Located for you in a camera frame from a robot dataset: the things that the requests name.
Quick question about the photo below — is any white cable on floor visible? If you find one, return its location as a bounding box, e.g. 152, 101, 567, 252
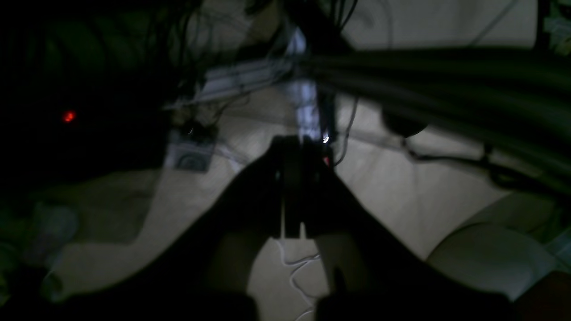
274, 239, 322, 321

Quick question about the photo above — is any white power strip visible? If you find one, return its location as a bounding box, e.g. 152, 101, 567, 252
165, 58, 313, 110

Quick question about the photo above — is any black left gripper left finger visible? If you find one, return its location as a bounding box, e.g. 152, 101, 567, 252
1, 136, 286, 321

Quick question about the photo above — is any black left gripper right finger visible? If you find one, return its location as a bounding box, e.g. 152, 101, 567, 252
301, 137, 518, 321

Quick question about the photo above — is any aluminium frame rail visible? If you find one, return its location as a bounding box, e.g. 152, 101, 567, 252
296, 47, 571, 188

